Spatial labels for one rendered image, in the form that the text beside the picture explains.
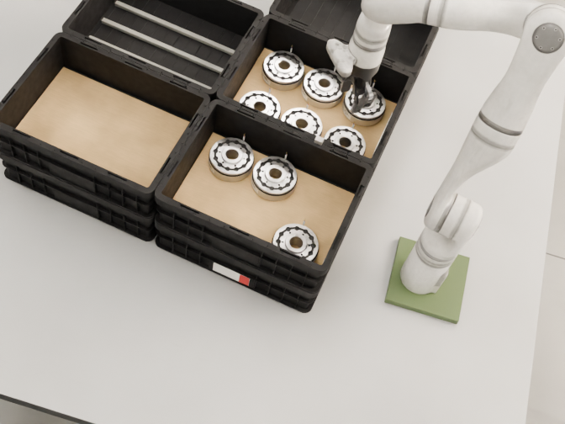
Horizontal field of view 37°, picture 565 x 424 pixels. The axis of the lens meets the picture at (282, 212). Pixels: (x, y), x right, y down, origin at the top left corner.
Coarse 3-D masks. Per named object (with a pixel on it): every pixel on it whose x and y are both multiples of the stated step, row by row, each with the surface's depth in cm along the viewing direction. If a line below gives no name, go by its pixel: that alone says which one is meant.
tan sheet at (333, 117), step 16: (256, 64) 211; (256, 80) 208; (240, 96) 205; (288, 96) 207; (320, 112) 206; (336, 112) 206; (384, 112) 208; (368, 128) 205; (384, 128) 206; (368, 144) 203
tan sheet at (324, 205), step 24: (192, 168) 193; (192, 192) 190; (216, 192) 190; (240, 192) 191; (312, 192) 194; (336, 192) 195; (216, 216) 187; (240, 216) 188; (264, 216) 189; (288, 216) 190; (312, 216) 190; (336, 216) 191; (264, 240) 186
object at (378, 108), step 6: (372, 90) 207; (348, 96) 205; (378, 96) 207; (348, 102) 204; (378, 102) 206; (384, 102) 206; (348, 108) 204; (372, 108) 205; (378, 108) 205; (384, 108) 205; (354, 114) 203; (360, 114) 203; (366, 114) 204; (372, 114) 204; (378, 114) 204
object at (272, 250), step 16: (208, 112) 189; (240, 112) 191; (272, 128) 189; (192, 144) 185; (176, 160) 181; (352, 160) 188; (368, 176) 186; (160, 192) 177; (176, 208) 176; (192, 208) 176; (352, 208) 181; (208, 224) 176; (224, 224) 175; (240, 240) 175; (256, 240) 174; (336, 240) 178; (272, 256) 175; (288, 256) 173; (320, 272) 173
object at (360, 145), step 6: (342, 126) 200; (330, 132) 199; (336, 132) 199; (342, 132) 200; (348, 132) 200; (354, 132) 200; (324, 138) 198; (330, 138) 198; (354, 138) 199; (360, 138) 200; (360, 144) 199; (354, 150) 197; (360, 150) 198
